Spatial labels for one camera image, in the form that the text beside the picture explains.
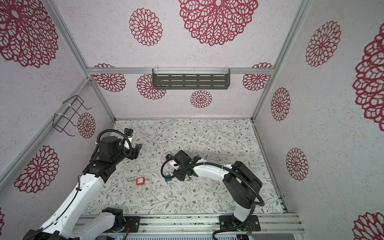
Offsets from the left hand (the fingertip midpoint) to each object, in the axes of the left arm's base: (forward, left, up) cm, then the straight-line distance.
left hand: (134, 145), depth 79 cm
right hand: (-6, -21, -16) cm, 27 cm away
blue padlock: (-11, -16, -21) cm, 28 cm away
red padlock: (-11, 0, -21) cm, 23 cm away
